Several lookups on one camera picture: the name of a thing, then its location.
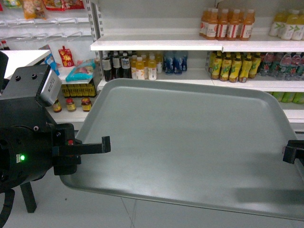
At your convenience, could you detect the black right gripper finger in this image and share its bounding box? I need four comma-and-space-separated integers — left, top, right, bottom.
283, 140, 304, 164

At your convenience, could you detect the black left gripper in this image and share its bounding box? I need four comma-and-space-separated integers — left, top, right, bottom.
48, 123, 111, 176

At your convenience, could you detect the white checkout counter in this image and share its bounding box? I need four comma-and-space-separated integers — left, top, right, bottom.
1, 50, 51, 79

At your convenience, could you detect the silver grey rectangular tray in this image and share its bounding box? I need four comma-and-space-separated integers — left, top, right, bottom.
61, 79, 304, 221

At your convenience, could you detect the teal snack package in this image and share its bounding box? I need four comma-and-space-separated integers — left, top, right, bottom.
65, 59, 96, 82

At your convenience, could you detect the red snack pouch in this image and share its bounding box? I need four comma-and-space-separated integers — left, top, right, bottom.
58, 46, 75, 67

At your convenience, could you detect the white store shelf unit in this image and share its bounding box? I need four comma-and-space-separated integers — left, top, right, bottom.
89, 0, 304, 126

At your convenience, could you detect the yellow snack bag hanging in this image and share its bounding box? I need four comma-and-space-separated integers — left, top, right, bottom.
22, 0, 46, 19

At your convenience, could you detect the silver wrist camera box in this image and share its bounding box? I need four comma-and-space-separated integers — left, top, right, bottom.
39, 65, 62, 107

